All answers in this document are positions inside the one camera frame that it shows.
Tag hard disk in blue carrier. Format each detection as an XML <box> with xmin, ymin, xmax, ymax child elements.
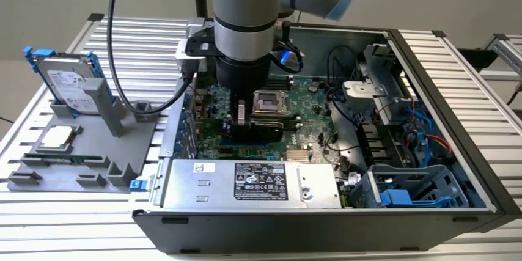
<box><xmin>22</xmin><ymin>46</ymin><xmax>113</xmax><ymax>120</ymax></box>

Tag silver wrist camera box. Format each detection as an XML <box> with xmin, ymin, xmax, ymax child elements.
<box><xmin>173</xmin><ymin>36</ymin><xmax>221</xmax><ymax>74</ymax></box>

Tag open grey PC case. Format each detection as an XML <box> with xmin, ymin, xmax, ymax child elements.
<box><xmin>132</xmin><ymin>18</ymin><xmax>522</xmax><ymax>254</ymax></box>

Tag silver CPU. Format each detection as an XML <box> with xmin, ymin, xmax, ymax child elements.
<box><xmin>40</xmin><ymin>126</ymin><xmax>78</xmax><ymax>149</ymax></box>

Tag green motherboard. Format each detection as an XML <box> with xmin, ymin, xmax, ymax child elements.
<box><xmin>194</xmin><ymin>76</ymin><xmax>337</xmax><ymax>163</ymax></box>

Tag blue disk bay latch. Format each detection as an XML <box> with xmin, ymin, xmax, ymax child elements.
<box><xmin>377</xmin><ymin>189</ymin><xmax>453</xmax><ymax>208</ymax></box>

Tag CPU socket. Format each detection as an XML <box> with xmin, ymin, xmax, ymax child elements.
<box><xmin>251</xmin><ymin>89</ymin><xmax>288</xmax><ymax>114</ymax></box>

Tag grey plastic disk bay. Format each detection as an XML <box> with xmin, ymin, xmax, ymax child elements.
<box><xmin>349</xmin><ymin>164</ymin><xmax>469</xmax><ymax>210</ymax></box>

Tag red and yellow wires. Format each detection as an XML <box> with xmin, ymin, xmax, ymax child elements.
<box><xmin>425</xmin><ymin>134</ymin><xmax>453</xmax><ymax>153</ymax></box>

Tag aluminium side frame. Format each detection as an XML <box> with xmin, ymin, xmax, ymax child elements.
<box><xmin>479</xmin><ymin>33</ymin><xmax>522</xmax><ymax>83</ymax></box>

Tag silver chipset heatsink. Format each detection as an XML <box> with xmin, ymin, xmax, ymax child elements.
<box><xmin>284</xmin><ymin>150</ymin><xmax>313</xmax><ymax>163</ymax></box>

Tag grey parts rack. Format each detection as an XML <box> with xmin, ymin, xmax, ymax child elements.
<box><xmin>6</xmin><ymin>78</ymin><xmax>164</xmax><ymax>194</ymax></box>

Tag blue expansion slot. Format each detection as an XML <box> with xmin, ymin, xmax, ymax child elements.
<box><xmin>221</xmin><ymin>141</ymin><xmax>268</xmax><ymax>148</ymax></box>

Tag blue case latch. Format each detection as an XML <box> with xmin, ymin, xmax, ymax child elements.
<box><xmin>128</xmin><ymin>176</ymin><xmax>148</xmax><ymax>193</ymax></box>

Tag silver power supply unit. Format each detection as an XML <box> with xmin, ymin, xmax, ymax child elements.
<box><xmin>160</xmin><ymin>159</ymin><xmax>343</xmax><ymax>210</ymax></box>

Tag loose green RAM stick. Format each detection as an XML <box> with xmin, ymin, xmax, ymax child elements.
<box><xmin>24</xmin><ymin>153</ymin><xmax>105</xmax><ymax>163</ymax></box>

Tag blue data wire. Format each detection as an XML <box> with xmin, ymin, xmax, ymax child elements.
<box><xmin>407</xmin><ymin>106</ymin><xmax>435</xmax><ymax>167</ymax></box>

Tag silver metal drive cage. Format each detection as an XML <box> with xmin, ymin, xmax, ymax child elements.
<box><xmin>340</xmin><ymin>43</ymin><xmax>415</xmax><ymax>126</ymax></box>

